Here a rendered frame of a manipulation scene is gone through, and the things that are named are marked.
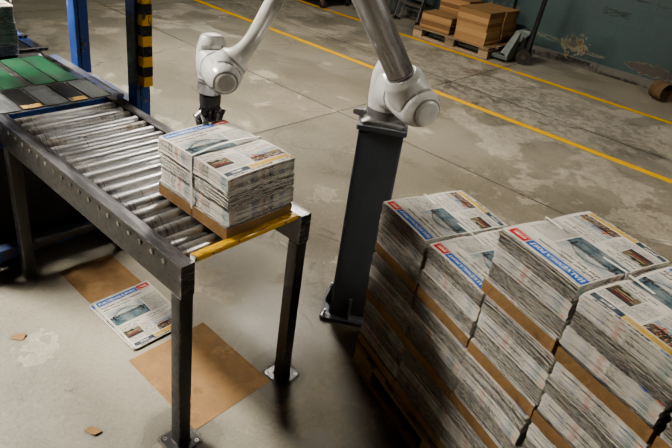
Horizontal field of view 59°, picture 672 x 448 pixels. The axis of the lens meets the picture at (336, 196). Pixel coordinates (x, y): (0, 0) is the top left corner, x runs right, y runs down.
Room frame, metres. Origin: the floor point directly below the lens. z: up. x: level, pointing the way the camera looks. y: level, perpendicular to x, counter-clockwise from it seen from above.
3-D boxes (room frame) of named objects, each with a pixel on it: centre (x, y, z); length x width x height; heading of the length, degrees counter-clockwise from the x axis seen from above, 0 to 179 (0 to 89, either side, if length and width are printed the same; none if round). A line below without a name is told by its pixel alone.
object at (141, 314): (2.06, 0.80, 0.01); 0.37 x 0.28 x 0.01; 52
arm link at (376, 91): (2.32, -0.15, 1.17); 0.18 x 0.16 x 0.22; 26
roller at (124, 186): (1.95, 0.67, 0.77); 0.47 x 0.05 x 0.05; 142
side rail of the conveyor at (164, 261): (1.83, 0.93, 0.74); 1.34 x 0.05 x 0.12; 52
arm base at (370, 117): (2.33, -0.13, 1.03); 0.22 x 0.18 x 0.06; 86
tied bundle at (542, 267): (1.45, -0.71, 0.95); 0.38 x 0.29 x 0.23; 123
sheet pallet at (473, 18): (8.42, -1.45, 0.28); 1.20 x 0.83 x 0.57; 52
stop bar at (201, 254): (1.61, 0.26, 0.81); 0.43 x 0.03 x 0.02; 142
